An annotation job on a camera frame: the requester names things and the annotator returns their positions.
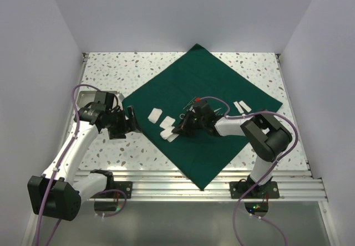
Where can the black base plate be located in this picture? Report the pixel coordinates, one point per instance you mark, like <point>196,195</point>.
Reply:
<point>117,190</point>
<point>268,190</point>

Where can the steel surgical scissors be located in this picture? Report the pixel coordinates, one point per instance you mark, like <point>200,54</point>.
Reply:
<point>187,108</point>

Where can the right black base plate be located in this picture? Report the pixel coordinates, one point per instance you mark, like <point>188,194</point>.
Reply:
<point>268,190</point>

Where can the white gauze pad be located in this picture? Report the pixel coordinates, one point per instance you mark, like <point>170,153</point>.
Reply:
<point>167,122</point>
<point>168,134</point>
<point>155,115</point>

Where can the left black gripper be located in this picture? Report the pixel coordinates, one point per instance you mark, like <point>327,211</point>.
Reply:
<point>127,125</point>

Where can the green surgical drape cloth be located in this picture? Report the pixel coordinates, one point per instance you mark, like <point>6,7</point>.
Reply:
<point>196,74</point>

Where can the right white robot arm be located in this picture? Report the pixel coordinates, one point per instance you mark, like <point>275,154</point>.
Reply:
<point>267,136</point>

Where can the steel instrument tray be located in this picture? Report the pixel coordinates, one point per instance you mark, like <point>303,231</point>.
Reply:
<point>87,96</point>

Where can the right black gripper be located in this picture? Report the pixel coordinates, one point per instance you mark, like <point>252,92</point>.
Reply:
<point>183,128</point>

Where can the steel hemostat forceps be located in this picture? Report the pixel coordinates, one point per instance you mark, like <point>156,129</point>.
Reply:
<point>218,112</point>

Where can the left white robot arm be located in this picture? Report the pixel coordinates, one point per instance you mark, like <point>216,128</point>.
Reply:
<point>55,193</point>

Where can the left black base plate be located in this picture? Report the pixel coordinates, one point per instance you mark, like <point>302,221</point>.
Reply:
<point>117,190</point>

